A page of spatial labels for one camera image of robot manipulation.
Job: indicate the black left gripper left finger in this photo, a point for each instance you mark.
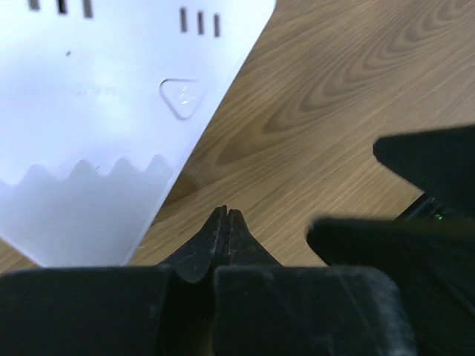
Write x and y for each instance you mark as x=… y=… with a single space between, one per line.
x=112 y=310

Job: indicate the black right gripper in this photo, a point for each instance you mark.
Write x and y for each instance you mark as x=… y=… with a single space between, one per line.
x=428 y=251

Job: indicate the white triangular power strip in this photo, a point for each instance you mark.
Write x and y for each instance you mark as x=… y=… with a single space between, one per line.
x=102 y=104

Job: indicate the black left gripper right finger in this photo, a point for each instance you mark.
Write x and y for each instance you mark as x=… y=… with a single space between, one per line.
x=268 y=309

